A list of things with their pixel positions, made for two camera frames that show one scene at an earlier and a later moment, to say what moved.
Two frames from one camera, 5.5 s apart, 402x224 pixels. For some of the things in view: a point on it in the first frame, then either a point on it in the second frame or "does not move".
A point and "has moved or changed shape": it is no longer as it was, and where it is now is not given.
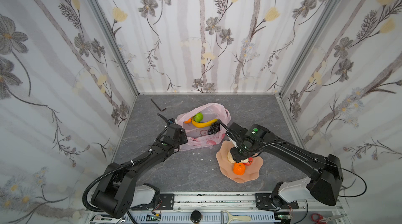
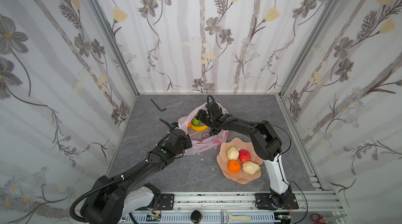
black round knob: [196, 216] does not move
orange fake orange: [239, 168] has moved or changed shape
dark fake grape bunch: [214, 129] does not move
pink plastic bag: [199, 137] has moved or changed shape
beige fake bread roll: [244, 161] has moved or changed shape
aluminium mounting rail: [237, 202] does not move
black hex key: [157, 105] does not move
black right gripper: [232, 131] → [207, 117]
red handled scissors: [320, 219] does not move
